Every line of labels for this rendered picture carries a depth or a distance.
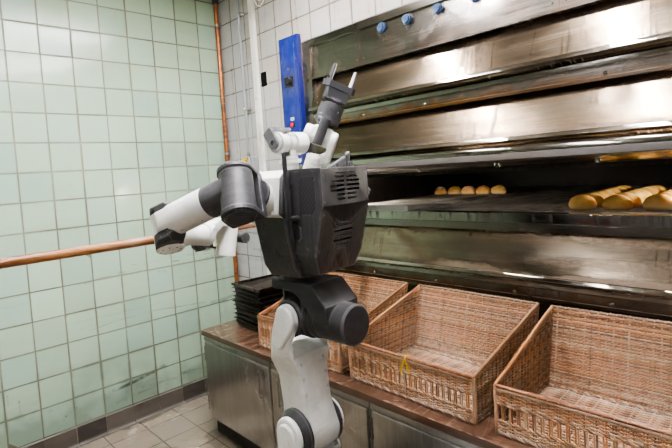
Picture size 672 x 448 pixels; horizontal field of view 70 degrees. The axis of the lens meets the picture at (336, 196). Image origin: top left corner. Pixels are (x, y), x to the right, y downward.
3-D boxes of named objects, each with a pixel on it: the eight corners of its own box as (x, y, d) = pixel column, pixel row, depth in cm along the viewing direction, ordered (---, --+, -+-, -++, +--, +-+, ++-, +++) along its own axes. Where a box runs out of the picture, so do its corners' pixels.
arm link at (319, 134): (341, 121, 178) (330, 150, 178) (314, 111, 178) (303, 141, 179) (339, 117, 166) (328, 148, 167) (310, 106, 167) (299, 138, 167)
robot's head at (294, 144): (311, 160, 146) (308, 131, 145) (286, 161, 138) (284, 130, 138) (295, 161, 150) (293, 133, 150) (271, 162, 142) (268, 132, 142)
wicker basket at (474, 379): (422, 342, 221) (419, 282, 220) (545, 374, 180) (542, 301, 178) (347, 378, 188) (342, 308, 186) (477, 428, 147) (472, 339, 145)
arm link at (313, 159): (340, 131, 175) (329, 165, 180) (317, 123, 176) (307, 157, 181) (337, 136, 169) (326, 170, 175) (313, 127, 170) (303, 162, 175)
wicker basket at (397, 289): (329, 319, 264) (326, 269, 263) (414, 340, 224) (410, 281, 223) (256, 346, 230) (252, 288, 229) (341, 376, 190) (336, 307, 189)
